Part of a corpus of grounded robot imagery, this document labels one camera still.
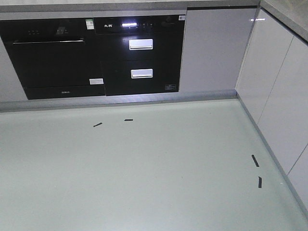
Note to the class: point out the white right side cabinet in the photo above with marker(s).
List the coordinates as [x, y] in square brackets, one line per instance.
[273, 85]

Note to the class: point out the silver drawer handle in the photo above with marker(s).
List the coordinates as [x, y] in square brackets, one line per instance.
[140, 44]
[141, 73]

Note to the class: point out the black disinfection cabinet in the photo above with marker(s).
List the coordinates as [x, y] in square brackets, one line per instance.
[117, 60]

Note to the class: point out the grey cabinet door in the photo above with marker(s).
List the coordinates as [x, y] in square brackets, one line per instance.
[214, 45]

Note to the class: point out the green energy label sticker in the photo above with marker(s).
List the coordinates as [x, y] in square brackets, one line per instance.
[89, 24]

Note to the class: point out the silver lower drawer handle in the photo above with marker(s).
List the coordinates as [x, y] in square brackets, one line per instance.
[141, 73]

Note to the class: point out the white info sticker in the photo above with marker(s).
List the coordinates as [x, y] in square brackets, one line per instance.
[96, 81]

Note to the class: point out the silver upper drawer handle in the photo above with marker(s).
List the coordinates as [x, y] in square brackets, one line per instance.
[140, 44]

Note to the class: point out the grey baseboard plinth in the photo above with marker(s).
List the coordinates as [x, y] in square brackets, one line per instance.
[97, 101]

